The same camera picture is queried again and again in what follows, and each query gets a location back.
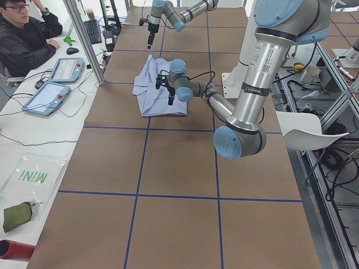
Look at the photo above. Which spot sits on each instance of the iced coffee cup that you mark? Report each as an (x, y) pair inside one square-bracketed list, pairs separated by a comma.
[(90, 14)]

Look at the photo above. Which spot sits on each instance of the red cylinder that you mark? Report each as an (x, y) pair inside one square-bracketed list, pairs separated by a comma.
[(16, 251)]

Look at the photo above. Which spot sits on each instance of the green toy figure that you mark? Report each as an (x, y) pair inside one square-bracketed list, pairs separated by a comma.
[(68, 40)]

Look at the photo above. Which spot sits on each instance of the light blue striped shirt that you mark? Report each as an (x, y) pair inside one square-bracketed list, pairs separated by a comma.
[(152, 101)]

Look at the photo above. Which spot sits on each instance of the white chair seat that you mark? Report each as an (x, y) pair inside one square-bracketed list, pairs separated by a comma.
[(302, 131)]

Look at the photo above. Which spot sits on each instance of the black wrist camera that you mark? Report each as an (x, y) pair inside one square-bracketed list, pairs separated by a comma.
[(143, 21), (162, 79)]

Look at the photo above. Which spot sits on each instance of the upper blue teach pendant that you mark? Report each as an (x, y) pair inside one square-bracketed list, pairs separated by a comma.
[(67, 70)]

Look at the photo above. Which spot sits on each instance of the white paper cup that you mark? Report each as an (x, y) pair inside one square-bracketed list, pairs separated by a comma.
[(310, 75)]

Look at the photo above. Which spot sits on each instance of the lower blue teach pendant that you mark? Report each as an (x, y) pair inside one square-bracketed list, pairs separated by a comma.
[(47, 99)]

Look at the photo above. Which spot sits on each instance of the black keyboard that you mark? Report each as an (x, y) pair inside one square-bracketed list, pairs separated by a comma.
[(93, 31)]

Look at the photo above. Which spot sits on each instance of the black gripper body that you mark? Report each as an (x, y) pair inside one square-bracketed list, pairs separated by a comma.
[(170, 90), (151, 30)]

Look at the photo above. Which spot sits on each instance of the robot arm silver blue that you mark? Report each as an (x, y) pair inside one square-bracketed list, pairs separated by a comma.
[(177, 20), (280, 24)]

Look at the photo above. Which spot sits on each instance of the aluminium frame post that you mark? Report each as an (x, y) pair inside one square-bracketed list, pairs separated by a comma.
[(84, 39)]

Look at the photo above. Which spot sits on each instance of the black computer mouse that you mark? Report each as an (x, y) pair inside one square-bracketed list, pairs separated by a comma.
[(71, 51)]

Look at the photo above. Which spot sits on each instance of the person in black jacket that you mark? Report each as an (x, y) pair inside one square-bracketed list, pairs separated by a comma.
[(26, 42)]

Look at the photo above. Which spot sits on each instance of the blue teach pendant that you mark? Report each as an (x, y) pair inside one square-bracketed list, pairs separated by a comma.
[(67, 70), (47, 99)]

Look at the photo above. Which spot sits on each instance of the green fabric pouch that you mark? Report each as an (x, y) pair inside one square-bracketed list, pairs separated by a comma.
[(17, 215)]

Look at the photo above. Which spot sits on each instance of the clear plastic bag green print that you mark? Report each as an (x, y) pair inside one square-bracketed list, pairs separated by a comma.
[(33, 180)]

